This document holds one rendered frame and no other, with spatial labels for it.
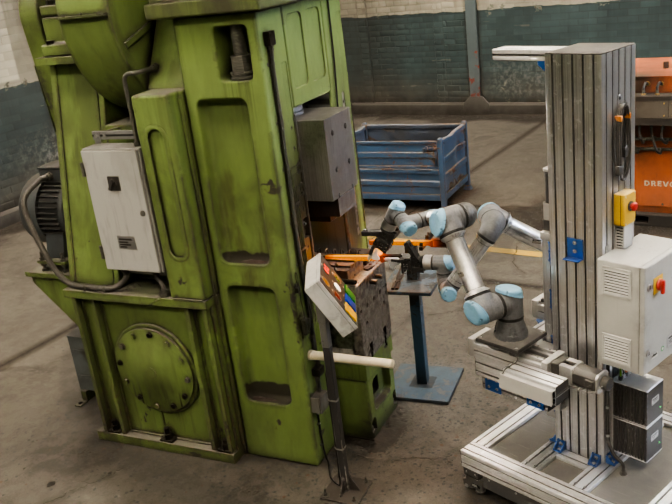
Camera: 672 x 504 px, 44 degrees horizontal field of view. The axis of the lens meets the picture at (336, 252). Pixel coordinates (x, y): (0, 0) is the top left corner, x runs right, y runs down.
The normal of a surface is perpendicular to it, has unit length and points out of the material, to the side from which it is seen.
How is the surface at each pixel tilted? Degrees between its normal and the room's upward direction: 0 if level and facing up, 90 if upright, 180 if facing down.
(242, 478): 0
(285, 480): 0
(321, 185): 90
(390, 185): 90
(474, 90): 90
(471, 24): 90
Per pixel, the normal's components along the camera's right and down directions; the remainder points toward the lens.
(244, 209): -0.42, 0.35
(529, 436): -0.11, -0.93
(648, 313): 0.67, 0.18
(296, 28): 0.90, 0.04
